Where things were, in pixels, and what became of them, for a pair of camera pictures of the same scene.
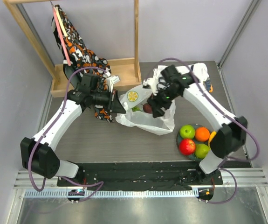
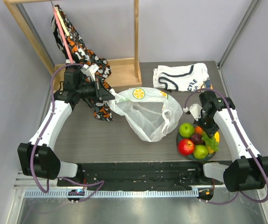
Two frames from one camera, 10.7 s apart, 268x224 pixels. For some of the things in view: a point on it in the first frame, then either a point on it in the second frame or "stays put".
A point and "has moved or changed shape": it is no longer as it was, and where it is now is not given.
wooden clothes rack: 128,70 stays put
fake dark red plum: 147,108 to 197,138
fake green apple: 187,131 stays put
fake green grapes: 135,108 to 210,142
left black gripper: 114,105 to 101,94
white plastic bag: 137,97 has moved or changed shape
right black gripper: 156,104 to 208,126
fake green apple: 202,150 stays put
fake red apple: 187,147 stays put
